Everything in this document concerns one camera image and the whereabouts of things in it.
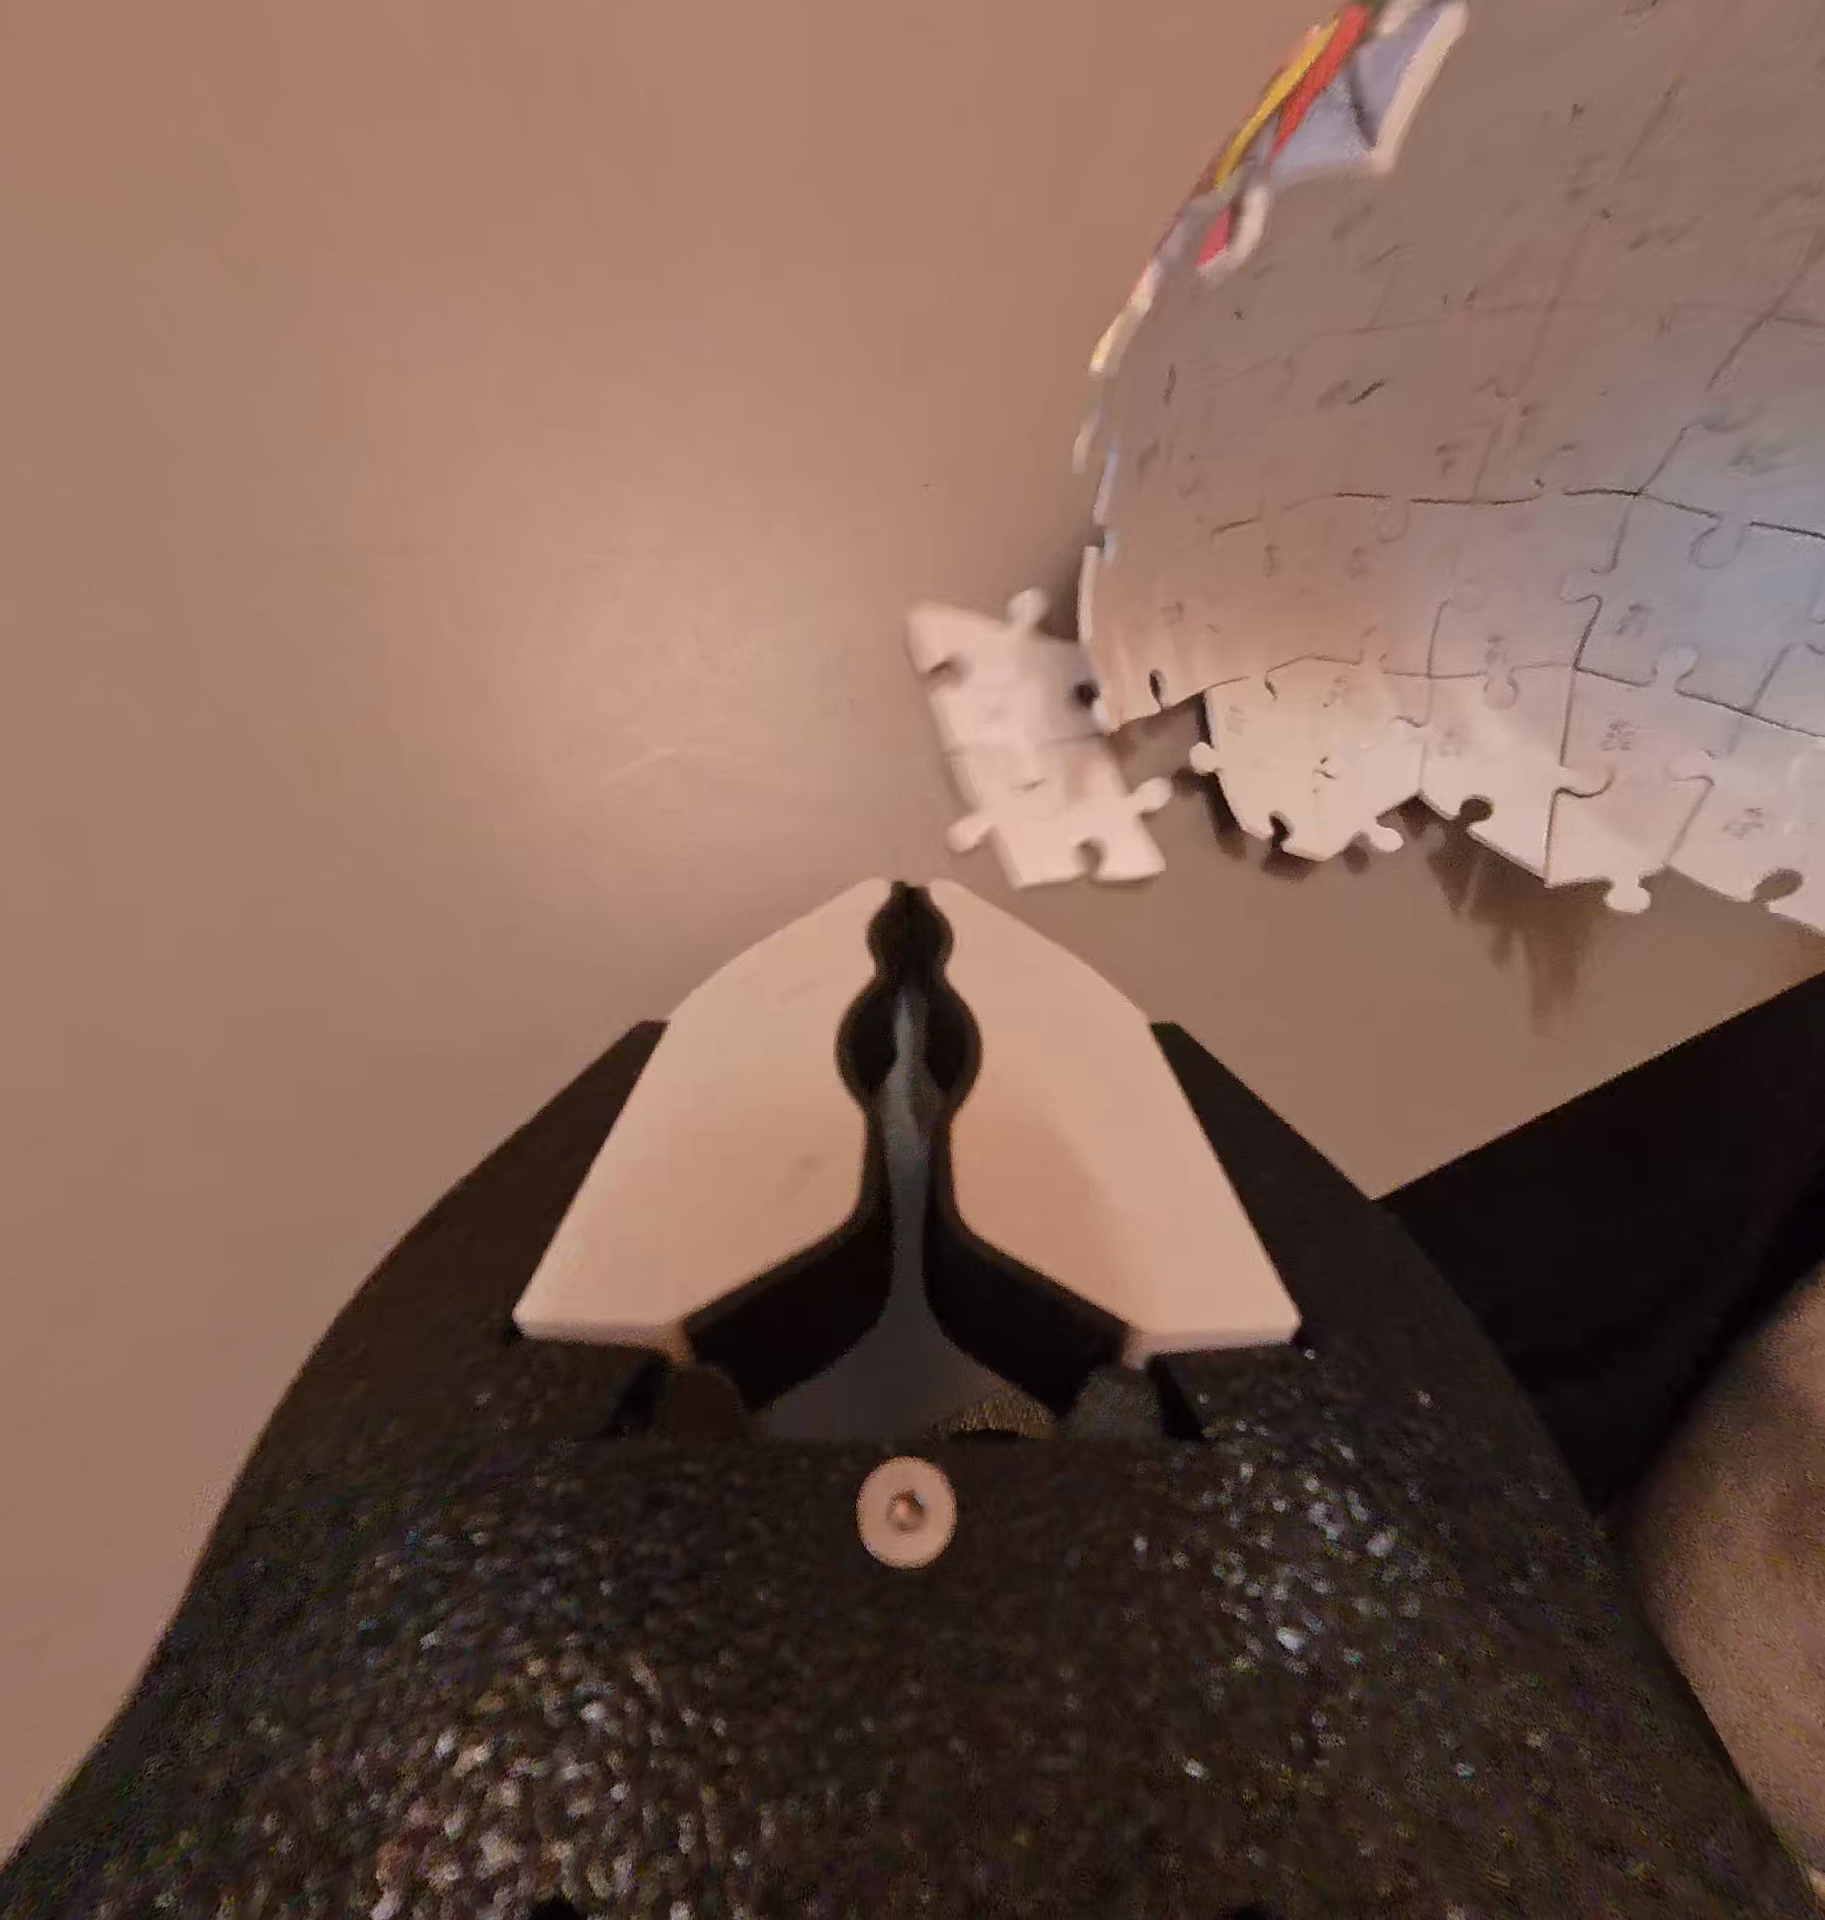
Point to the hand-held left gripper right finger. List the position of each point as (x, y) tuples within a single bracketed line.
[(1093, 1171)]

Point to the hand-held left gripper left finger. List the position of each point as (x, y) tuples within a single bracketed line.
[(719, 1156)]

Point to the partly built white puzzle ball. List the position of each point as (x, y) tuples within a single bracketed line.
[(1452, 451)]

